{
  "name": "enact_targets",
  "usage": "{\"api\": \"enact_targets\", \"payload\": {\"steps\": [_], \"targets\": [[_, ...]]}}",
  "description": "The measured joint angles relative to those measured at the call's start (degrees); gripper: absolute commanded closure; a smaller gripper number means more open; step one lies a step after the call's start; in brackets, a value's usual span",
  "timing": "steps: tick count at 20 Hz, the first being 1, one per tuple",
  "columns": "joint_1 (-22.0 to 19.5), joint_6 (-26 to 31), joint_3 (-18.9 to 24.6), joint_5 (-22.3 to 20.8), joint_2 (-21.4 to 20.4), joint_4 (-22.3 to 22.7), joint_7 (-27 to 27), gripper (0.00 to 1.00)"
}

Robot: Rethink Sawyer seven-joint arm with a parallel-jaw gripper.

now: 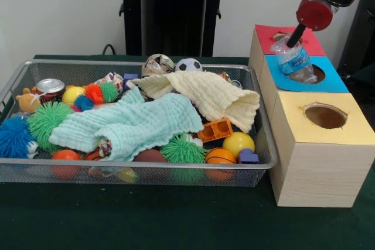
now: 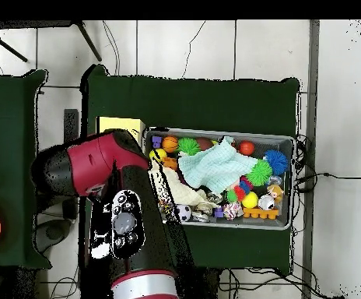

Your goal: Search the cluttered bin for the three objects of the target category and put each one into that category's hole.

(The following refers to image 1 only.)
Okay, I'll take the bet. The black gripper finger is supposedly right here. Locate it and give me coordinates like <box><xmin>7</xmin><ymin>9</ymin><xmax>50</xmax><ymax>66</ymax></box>
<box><xmin>286</xmin><ymin>23</ymin><xmax>307</xmax><ymax>49</ymax></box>

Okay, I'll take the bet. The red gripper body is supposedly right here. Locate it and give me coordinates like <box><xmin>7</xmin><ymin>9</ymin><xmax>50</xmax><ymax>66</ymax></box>
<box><xmin>295</xmin><ymin>0</ymin><xmax>335</xmax><ymax>32</ymax></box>

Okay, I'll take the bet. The clear plastic water bottle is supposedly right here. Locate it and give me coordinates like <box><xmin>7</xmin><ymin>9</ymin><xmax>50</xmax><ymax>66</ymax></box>
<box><xmin>270</xmin><ymin>35</ymin><xmax>319</xmax><ymax>84</ymax></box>

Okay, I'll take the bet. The cream waffle cloth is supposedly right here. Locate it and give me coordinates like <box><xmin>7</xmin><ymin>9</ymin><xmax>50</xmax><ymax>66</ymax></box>
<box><xmin>128</xmin><ymin>70</ymin><xmax>261</xmax><ymax>133</ymax></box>

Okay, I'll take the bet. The mint green waffle cloth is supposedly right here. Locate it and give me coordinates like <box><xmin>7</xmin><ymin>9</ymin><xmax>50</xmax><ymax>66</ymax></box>
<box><xmin>48</xmin><ymin>87</ymin><xmax>205</xmax><ymax>163</ymax></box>

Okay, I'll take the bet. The wooden box with three holes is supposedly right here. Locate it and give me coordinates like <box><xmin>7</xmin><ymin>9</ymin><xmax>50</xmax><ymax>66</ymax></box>
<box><xmin>248</xmin><ymin>24</ymin><xmax>375</xmax><ymax>208</ymax></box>

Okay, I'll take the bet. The shallow mesh bin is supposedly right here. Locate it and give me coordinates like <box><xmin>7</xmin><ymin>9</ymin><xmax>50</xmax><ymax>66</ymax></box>
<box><xmin>0</xmin><ymin>59</ymin><xmax>278</xmax><ymax>188</ymax></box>

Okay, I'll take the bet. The black upright panel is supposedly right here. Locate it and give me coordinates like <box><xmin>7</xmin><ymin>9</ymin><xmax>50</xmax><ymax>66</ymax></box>
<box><xmin>336</xmin><ymin>0</ymin><xmax>375</xmax><ymax>80</ymax></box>

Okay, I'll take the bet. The yellow ball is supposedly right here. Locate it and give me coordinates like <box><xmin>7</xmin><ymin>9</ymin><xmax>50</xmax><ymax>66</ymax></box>
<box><xmin>222</xmin><ymin>131</ymin><xmax>255</xmax><ymax>159</ymax></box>

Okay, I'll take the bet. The orange building brick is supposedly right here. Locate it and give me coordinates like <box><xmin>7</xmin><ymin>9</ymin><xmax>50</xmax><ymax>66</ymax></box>
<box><xmin>196</xmin><ymin>117</ymin><xmax>234</xmax><ymax>143</ymax></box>

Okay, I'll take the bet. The small orange basketball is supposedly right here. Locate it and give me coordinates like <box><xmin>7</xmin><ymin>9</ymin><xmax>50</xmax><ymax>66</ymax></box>
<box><xmin>204</xmin><ymin>146</ymin><xmax>238</xmax><ymax>182</ymax></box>

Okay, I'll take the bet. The green spiky ball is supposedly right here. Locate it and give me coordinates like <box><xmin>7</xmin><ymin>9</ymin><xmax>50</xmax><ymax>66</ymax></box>
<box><xmin>160</xmin><ymin>134</ymin><xmax>209</xmax><ymax>185</ymax></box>
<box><xmin>28</xmin><ymin>102</ymin><xmax>74</xmax><ymax>153</ymax></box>

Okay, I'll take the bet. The dark green table cloth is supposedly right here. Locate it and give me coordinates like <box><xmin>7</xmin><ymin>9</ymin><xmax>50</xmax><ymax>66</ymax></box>
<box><xmin>0</xmin><ymin>54</ymin><xmax>375</xmax><ymax>250</ymax></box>

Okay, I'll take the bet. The red tin can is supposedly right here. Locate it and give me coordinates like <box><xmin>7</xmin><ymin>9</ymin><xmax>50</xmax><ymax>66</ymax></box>
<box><xmin>35</xmin><ymin>78</ymin><xmax>67</xmax><ymax>106</ymax></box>

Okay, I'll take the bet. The red ball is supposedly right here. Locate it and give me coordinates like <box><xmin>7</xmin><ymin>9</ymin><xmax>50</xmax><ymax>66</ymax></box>
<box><xmin>51</xmin><ymin>149</ymin><xmax>82</xmax><ymax>180</ymax></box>

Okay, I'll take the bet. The blue spiky ball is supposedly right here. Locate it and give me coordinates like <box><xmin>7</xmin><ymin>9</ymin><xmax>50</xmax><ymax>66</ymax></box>
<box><xmin>0</xmin><ymin>116</ymin><xmax>39</xmax><ymax>160</ymax></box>

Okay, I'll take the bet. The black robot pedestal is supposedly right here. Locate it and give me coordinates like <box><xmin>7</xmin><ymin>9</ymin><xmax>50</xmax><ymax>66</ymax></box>
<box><xmin>112</xmin><ymin>0</ymin><xmax>237</xmax><ymax>57</ymax></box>

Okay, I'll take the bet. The black cable loop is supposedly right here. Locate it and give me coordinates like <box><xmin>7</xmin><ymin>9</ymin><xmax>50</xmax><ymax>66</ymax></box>
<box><xmin>101</xmin><ymin>43</ymin><xmax>117</xmax><ymax>56</ymax></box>

